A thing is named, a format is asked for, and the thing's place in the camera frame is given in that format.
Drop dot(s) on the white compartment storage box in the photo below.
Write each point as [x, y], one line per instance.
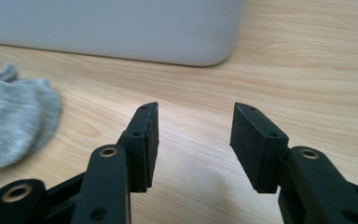
[112, 28]

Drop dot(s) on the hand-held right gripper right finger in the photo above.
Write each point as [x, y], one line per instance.
[254, 152]

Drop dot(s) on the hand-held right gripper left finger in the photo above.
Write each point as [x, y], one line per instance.
[143, 146]

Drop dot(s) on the grey sock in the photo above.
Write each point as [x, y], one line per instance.
[15, 121]

